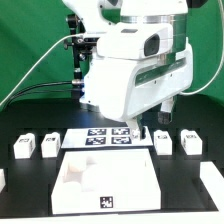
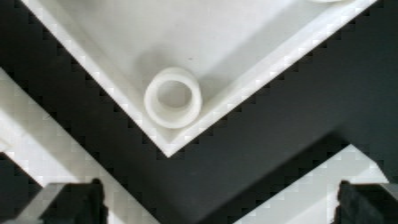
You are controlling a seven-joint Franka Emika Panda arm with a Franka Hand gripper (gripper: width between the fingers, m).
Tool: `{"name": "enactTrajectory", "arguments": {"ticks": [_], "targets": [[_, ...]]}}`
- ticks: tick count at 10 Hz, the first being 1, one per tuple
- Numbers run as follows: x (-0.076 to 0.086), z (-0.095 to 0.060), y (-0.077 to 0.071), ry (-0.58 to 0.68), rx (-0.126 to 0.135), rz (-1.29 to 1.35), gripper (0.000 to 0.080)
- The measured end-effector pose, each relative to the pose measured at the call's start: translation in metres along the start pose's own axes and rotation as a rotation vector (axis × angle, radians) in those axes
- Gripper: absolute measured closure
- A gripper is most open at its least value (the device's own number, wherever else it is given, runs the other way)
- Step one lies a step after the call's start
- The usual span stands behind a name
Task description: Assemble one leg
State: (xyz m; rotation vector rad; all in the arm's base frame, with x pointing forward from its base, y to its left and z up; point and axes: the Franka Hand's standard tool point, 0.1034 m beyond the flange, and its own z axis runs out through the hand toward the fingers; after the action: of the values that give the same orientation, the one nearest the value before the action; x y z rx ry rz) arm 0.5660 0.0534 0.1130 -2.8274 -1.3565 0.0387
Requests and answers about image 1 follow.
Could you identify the white square table top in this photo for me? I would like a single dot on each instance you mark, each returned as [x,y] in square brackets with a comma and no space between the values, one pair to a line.
[106,181]

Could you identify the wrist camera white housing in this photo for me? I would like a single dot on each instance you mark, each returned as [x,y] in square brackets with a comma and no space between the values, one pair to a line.
[136,41]

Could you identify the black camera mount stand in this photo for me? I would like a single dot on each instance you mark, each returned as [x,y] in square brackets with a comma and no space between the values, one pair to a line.
[81,46]

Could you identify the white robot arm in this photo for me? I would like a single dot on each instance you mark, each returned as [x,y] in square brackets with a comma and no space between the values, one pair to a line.
[99,16]

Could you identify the white board with tags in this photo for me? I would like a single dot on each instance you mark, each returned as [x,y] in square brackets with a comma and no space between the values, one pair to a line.
[103,137]

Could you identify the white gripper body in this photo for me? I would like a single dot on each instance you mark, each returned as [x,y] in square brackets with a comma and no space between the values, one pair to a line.
[123,89]

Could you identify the white block left edge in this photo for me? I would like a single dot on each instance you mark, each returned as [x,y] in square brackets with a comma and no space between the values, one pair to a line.
[2,180]

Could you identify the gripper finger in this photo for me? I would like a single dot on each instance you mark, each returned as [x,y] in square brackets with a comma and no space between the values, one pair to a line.
[137,130]
[165,113]

